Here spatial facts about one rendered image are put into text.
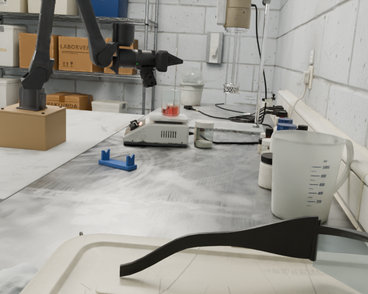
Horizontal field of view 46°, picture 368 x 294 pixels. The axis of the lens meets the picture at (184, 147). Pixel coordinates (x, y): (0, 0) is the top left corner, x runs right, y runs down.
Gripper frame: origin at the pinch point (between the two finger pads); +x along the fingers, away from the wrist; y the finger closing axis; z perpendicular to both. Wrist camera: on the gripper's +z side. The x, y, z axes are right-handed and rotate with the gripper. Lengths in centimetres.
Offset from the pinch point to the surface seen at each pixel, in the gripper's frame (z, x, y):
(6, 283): 23, -43, 86
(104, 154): 23.4, -23.7, 25.0
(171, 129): 20.3, -1.1, 7.0
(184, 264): 12, -30, 106
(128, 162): 24.0, -18.7, 31.2
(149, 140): 24.0, -7.2, 5.5
